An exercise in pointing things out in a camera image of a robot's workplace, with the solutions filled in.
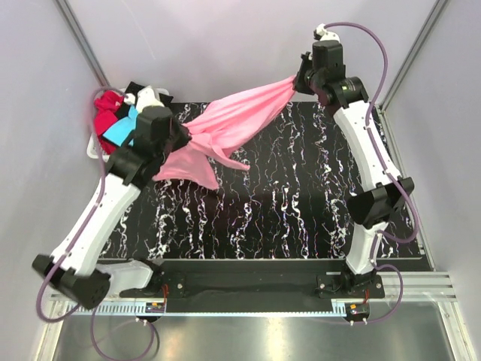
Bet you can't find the black t shirt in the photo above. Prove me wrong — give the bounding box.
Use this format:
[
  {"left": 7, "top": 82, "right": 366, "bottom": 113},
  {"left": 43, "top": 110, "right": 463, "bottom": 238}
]
[{"left": 114, "top": 81, "right": 174, "bottom": 120}]

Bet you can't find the aluminium frame rail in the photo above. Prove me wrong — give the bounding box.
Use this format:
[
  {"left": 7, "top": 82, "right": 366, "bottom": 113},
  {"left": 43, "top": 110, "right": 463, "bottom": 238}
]
[{"left": 50, "top": 271, "right": 458, "bottom": 302}]

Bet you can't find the red t shirt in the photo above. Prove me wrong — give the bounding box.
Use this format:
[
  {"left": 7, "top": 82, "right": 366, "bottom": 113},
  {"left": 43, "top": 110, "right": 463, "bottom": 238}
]
[{"left": 93, "top": 90, "right": 129, "bottom": 155}]

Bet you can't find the pink t shirt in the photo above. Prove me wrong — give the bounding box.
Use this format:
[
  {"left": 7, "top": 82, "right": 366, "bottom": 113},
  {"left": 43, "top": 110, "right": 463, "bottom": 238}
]
[{"left": 153, "top": 76, "right": 295, "bottom": 190}]

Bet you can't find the right control board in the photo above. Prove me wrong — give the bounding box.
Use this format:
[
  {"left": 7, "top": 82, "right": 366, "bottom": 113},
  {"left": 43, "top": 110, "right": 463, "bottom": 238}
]
[{"left": 348, "top": 302, "right": 370, "bottom": 315}]

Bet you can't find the white slotted cable duct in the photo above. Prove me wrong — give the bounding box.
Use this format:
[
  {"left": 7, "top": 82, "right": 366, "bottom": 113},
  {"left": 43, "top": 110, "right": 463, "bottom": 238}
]
[{"left": 66, "top": 299, "right": 166, "bottom": 316}]

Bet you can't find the cyan t shirt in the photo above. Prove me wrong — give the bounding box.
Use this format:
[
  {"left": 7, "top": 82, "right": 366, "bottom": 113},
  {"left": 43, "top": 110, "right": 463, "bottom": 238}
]
[{"left": 102, "top": 105, "right": 138, "bottom": 147}]

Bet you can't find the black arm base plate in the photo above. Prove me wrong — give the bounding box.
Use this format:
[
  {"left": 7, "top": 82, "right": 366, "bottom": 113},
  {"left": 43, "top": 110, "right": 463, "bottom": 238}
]
[{"left": 119, "top": 258, "right": 385, "bottom": 315}]

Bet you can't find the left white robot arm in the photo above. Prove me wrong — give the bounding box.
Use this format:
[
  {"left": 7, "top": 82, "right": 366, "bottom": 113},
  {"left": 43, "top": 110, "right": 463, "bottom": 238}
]
[{"left": 32, "top": 105, "right": 190, "bottom": 310}]

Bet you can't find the left control board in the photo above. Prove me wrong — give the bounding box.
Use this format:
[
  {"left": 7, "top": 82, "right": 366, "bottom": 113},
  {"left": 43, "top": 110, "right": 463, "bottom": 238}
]
[{"left": 145, "top": 302, "right": 165, "bottom": 314}]

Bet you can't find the white plastic basket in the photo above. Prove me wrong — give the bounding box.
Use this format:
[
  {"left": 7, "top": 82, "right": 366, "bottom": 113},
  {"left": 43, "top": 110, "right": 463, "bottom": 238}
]
[{"left": 86, "top": 87, "right": 171, "bottom": 161}]

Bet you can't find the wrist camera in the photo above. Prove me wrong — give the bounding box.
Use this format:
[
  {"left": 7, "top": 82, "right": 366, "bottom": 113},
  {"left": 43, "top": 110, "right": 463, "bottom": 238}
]
[
  {"left": 123, "top": 86, "right": 165, "bottom": 113},
  {"left": 313, "top": 23, "right": 340, "bottom": 43}
]

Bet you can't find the control board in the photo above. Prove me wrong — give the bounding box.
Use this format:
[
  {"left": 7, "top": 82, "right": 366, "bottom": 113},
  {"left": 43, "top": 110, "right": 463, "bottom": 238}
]
[
  {"left": 348, "top": 302, "right": 370, "bottom": 315},
  {"left": 145, "top": 302, "right": 165, "bottom": 314}
]

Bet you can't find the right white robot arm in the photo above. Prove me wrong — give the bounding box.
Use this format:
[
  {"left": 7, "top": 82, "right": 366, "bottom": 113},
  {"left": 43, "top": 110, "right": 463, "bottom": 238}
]
[{"left": 293, "top": 40, "right": 414, "bottom": 298}]

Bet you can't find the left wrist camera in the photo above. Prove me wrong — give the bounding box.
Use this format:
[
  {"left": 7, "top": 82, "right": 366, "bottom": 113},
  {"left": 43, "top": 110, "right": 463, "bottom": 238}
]
[{"left": 123, "top": 86, "right": 165, "bottom": 113}]

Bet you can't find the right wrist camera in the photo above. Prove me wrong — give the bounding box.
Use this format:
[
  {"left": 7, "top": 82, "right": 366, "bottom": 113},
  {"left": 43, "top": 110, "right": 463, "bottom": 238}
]
[{"left": 313, "top": 23, "right": 340, "bottom": 43}]

